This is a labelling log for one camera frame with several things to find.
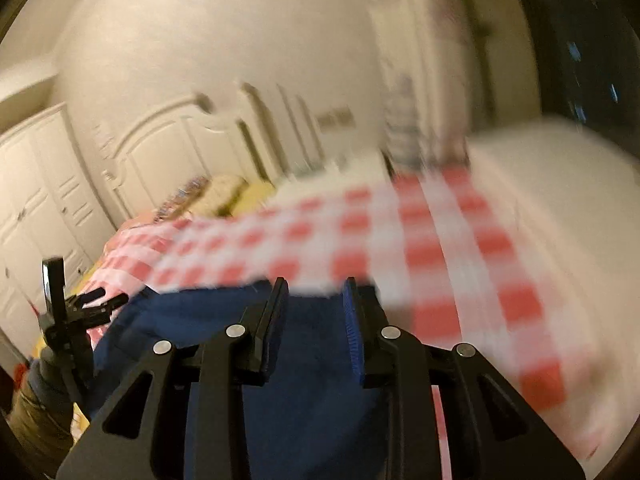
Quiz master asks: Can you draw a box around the navy blue padded jacket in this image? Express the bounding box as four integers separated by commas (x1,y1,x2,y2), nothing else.
85,282,387,479

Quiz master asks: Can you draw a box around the white wardrobe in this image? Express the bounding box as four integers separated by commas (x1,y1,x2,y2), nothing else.
0,104,115,356

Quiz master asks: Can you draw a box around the colourful patterned pillow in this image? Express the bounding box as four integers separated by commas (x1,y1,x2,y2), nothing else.
154,176,209,222

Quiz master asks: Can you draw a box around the cream pillow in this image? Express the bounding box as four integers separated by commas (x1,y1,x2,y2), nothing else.
188,174,247,218

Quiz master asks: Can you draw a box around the red white checkered bed cover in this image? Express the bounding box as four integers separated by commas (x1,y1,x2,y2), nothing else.
88,171,622,478

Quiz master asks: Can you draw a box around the cream wooden headboard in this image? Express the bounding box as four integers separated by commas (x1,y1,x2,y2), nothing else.
103,81,285,219

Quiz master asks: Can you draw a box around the yellow pillow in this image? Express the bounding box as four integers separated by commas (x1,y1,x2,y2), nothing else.
229,181,277,218

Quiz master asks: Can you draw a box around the white bedside table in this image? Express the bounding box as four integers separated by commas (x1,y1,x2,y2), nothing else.
292,150,390,188

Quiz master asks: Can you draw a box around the cream patterned curtain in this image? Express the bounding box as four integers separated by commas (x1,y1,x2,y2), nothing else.
367,0,473,172

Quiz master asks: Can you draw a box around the dark window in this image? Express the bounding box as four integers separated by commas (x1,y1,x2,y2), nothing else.
520,0,639,146

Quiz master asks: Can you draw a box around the wall switch and socket plate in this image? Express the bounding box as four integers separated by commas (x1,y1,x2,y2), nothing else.
316,107,356,132

